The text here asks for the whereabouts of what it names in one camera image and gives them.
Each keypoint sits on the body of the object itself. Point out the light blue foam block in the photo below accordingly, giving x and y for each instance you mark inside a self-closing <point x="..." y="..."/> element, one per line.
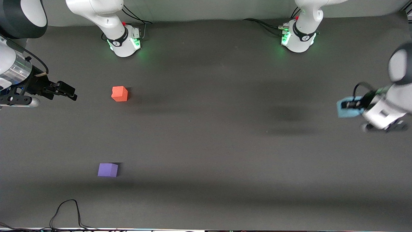
<point x="349" y="113"/>

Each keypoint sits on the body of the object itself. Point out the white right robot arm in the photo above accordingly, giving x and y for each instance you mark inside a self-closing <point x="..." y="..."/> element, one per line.
<point x="109" y="19"/>

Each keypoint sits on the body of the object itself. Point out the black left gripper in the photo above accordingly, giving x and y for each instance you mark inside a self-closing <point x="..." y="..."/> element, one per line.
<point x="367" y="99"/>

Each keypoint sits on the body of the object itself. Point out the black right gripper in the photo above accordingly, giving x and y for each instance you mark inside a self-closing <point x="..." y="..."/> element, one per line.
<point x="36" y="84"/>

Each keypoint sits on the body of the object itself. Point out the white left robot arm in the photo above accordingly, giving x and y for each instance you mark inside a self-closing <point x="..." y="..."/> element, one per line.
<point x="302" y="35"/>

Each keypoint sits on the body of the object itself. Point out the orange foam block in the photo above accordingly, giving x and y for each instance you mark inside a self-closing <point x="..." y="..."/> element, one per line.
<point x="119" y="93"/>

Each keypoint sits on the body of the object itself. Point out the purple foam block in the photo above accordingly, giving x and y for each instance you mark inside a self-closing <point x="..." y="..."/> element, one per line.
<point x="107" y="170"/>

